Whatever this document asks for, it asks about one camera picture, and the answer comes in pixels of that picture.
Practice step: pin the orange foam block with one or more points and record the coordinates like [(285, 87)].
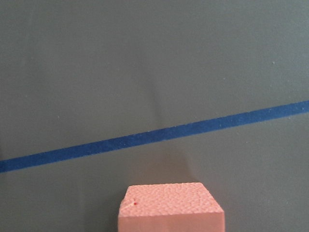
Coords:
[(179, 207)]

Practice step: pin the brown paper table mat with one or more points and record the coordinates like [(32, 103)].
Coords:
[(74, 72)]

